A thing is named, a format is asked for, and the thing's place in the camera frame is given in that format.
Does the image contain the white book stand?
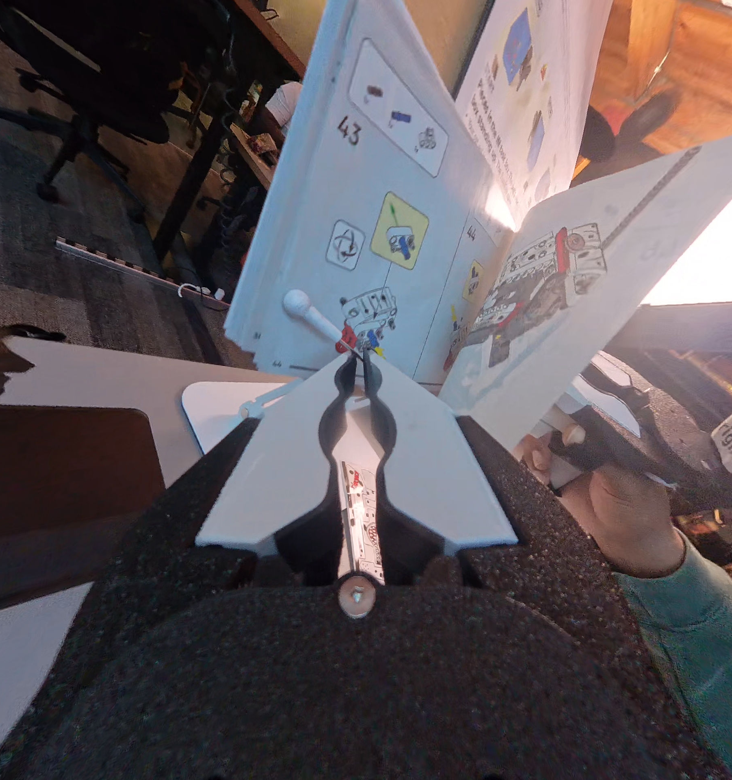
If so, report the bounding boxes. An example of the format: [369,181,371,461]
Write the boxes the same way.
[181,289,368,455]

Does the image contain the instruction booklet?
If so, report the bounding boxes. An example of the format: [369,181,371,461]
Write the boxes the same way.
[224,0,732,453]

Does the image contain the person's right forearm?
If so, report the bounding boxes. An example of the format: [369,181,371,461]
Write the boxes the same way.
[616,531,732,748]

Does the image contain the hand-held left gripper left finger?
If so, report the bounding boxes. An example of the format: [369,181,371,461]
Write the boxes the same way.
[196,354,349,555]

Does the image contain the white sticker sheet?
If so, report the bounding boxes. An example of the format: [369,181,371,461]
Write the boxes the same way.
[337,457,388,585]

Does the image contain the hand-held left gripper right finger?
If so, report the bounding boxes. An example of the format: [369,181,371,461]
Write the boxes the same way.
[369,354,519,552]

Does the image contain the grey desk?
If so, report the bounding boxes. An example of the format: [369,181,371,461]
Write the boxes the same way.
[0,336,296,771]

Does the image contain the person's right hand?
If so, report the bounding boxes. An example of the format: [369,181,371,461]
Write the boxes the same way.
[516,421,687,581]

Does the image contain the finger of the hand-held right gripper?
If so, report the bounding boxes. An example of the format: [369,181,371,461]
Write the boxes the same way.
[567,356,646,423]

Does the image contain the black office chair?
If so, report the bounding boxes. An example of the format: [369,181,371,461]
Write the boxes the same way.
[0,0,240,228]

